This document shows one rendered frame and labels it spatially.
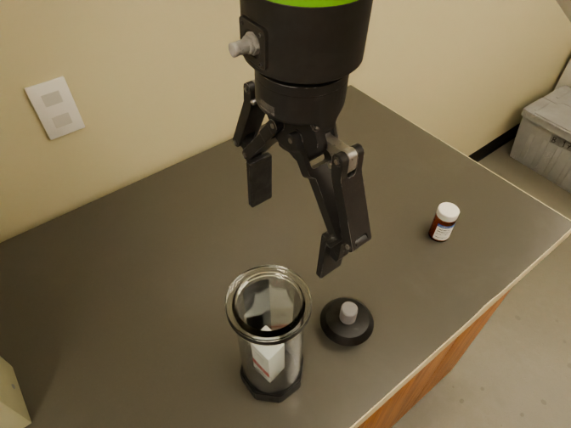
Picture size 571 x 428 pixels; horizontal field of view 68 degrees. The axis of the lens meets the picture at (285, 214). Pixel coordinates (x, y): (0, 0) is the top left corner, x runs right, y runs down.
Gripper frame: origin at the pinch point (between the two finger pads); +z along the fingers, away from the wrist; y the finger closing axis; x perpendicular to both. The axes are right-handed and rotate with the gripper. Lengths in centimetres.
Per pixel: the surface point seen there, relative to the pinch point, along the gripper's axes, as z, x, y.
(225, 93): 23, 25, -57
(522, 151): 117, 202, -37
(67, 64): 5, -7, -58
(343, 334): 28.4, 7.7, 5.6
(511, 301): 125, 117, 13
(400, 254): 32.1, 30.1, -1.0
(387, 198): 32, 40, -13
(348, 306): 25.5, 10.5, 3.2
